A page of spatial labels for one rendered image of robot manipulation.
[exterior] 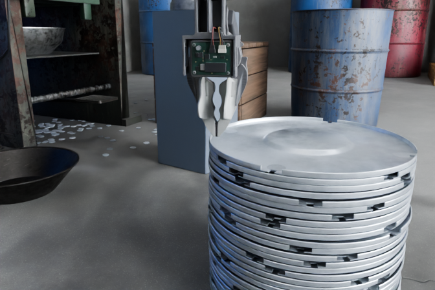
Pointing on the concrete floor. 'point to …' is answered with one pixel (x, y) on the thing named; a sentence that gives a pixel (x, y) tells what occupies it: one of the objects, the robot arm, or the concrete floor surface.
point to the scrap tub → (339, 63)
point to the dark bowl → (33, 171)
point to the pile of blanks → (305, 233)
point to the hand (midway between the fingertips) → (217, 127)
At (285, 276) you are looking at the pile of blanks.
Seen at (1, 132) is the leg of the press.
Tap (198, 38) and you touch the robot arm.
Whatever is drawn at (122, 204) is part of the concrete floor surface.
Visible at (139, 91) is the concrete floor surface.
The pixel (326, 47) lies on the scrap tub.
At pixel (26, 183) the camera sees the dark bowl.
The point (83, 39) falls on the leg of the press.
